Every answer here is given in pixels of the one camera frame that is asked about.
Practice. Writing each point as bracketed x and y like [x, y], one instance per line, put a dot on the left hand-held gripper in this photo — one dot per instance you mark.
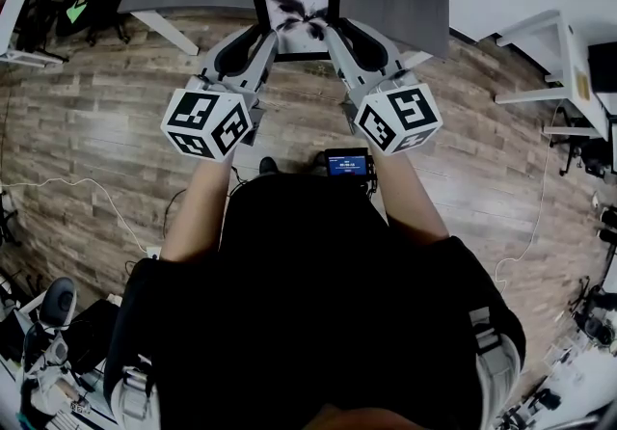
[193, 122]

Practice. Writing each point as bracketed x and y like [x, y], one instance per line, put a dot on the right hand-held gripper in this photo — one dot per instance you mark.
[410, 115]

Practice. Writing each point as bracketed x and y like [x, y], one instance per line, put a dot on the person's right forearm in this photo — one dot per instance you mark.
[410, 201]

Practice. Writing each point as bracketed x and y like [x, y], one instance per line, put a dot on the person's left forearm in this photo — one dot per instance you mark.
[197, 211]

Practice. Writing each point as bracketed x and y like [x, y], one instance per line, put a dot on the small black screen device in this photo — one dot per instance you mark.
[347, 163]

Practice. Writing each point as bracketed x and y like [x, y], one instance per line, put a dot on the person's left leg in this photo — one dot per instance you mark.
[268, 165]

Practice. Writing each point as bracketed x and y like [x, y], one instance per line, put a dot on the person's leg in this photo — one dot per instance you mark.
[268, 165]
[319, 159]

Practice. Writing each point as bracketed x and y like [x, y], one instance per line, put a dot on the person's right leg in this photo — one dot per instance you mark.
[319, 159]

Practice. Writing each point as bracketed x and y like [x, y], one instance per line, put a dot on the green paper arrow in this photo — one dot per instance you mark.
[75, 12]

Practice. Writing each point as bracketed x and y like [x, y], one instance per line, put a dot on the white power strip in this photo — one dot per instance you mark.
[153, 253]

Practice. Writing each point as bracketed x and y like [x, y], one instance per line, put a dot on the tan book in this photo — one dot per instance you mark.
[581, 83]

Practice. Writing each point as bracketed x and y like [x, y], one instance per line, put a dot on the person's black shirt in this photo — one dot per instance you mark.
[313, 312]

